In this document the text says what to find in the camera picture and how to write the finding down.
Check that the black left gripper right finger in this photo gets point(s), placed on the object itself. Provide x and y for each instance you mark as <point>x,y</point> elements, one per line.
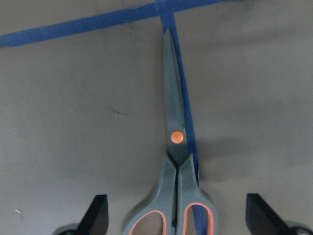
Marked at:
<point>261,219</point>

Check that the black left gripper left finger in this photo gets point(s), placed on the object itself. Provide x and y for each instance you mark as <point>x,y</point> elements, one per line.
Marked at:
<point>96,219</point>

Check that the grey orange handled scissors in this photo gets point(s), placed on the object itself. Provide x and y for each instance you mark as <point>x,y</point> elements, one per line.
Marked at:
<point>177,190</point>

